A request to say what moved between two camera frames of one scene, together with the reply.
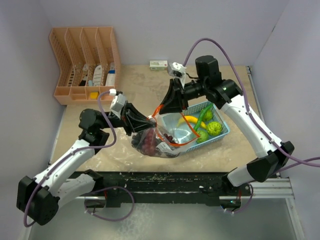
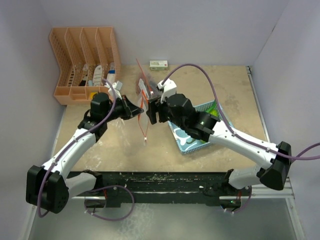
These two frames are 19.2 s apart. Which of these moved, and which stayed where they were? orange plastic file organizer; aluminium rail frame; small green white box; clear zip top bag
Moved: clear zip top bag
Stayed: small green white box; aluminium rail frame; orange plastic file organizer
